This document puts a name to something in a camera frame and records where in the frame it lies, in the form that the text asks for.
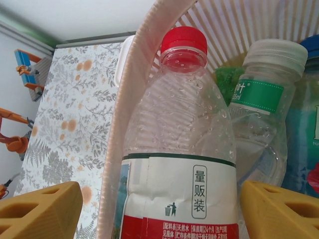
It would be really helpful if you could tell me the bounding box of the green bottle with yellow cap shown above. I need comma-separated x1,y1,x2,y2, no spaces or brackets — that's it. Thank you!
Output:
214,66,247,107

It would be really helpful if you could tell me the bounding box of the pink plastic waste bin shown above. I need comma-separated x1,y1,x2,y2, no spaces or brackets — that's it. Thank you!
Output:
98,0,319,239

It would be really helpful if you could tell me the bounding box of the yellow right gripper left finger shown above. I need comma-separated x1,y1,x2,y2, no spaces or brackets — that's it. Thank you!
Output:
0,181,83,239

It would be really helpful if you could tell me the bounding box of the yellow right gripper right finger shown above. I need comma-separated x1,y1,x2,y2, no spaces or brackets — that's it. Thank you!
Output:
240,180,319,239

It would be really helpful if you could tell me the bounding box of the blue cap clear water bottle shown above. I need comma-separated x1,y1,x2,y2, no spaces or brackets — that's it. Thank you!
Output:
281,34,319,197

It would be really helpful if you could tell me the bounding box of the blue and orange wall sticker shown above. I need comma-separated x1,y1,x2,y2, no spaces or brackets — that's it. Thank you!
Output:
13,48,49,102

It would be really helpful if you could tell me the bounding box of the red cap red label bottle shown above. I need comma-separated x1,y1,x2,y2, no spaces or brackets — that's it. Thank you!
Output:
120,26,237,239

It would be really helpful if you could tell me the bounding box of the floral patterned tablecloth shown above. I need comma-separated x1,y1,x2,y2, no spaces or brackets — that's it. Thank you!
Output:
13,41,130,239

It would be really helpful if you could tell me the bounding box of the white cap green label bottle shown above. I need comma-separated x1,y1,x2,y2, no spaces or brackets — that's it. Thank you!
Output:
228,38,309,187

